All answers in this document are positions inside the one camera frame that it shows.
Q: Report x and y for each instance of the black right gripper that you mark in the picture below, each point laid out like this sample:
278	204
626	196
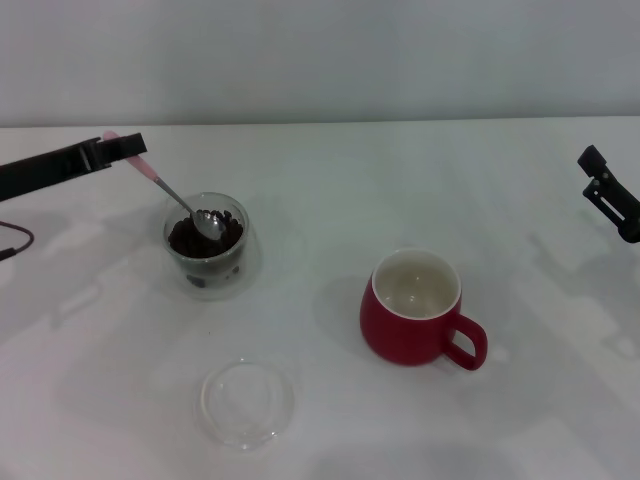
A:
632	225

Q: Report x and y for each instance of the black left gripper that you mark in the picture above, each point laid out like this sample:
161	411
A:
40	172

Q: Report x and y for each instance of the red mug with white inside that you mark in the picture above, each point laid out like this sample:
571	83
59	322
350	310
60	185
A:
400	340

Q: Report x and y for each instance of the pile of dark coffee beans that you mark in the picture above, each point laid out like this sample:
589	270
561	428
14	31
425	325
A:
185	245

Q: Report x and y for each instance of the double-walled clear glass cup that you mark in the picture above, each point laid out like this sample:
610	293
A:
210	275

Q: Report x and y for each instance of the clear glass saucer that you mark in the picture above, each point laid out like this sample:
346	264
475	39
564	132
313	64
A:
245	405

